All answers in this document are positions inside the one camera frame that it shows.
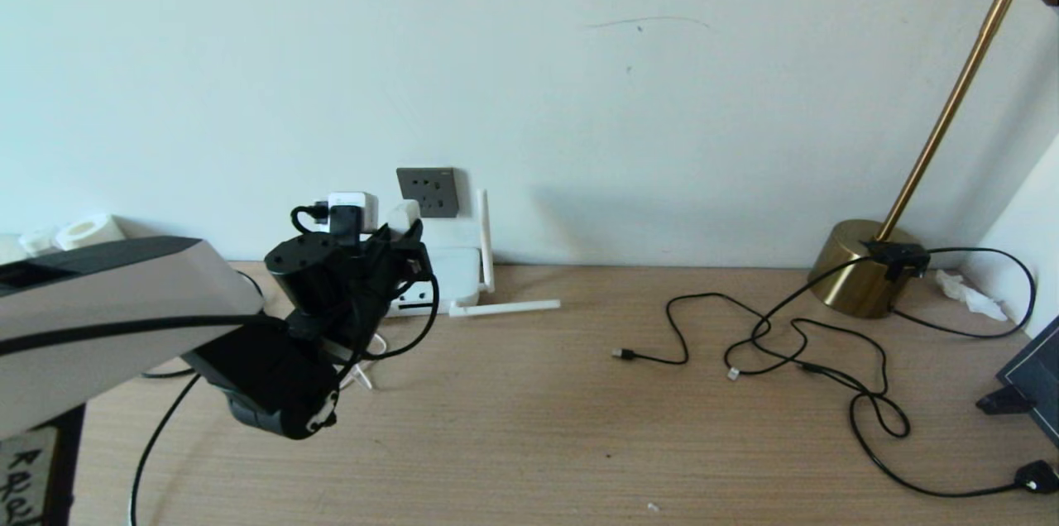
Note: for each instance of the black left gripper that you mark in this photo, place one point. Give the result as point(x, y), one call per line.
point(389, 274)

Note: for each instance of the white power adapter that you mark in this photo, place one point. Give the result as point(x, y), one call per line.
point(403, 213)

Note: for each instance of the white router with four antennas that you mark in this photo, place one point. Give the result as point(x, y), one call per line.
point(459, 274)

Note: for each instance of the white paper roll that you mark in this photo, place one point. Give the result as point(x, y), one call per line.
point(87, 230)

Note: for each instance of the brass desk lamp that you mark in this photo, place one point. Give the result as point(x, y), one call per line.
point(860, 270)

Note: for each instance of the crumpled white tissue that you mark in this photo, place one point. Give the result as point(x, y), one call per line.
point(964, 294)

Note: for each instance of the grey wall socket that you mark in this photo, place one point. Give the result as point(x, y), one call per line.
point(430, 191)

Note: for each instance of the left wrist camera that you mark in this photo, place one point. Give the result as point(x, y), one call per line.
point(354, 203)

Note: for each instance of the black inline switch box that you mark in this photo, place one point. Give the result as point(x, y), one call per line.
point(893, 259)

